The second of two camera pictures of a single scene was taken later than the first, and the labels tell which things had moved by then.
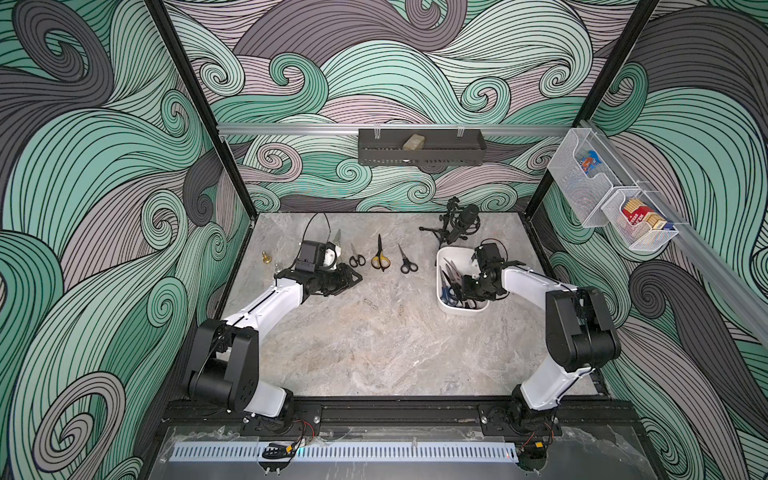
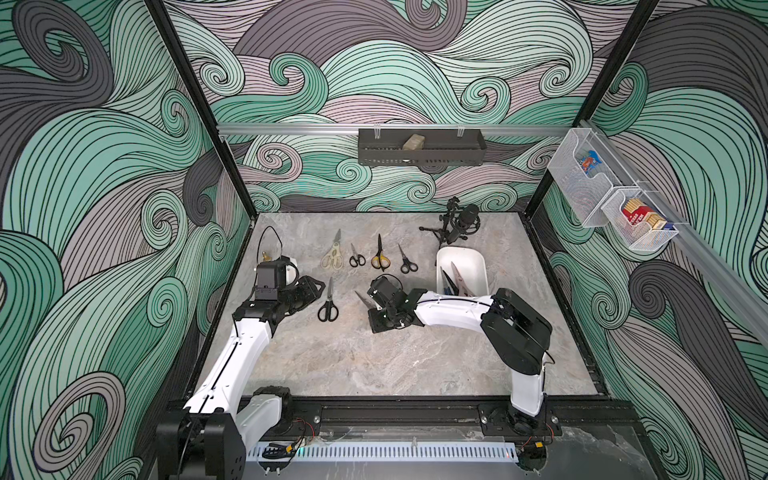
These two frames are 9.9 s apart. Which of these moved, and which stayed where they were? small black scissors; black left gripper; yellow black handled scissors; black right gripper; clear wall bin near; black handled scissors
Moved: black left gripper; black right gripper
Stayed: small black scissors; black handled scissors; clear wall bin near; yellow black handled scissors
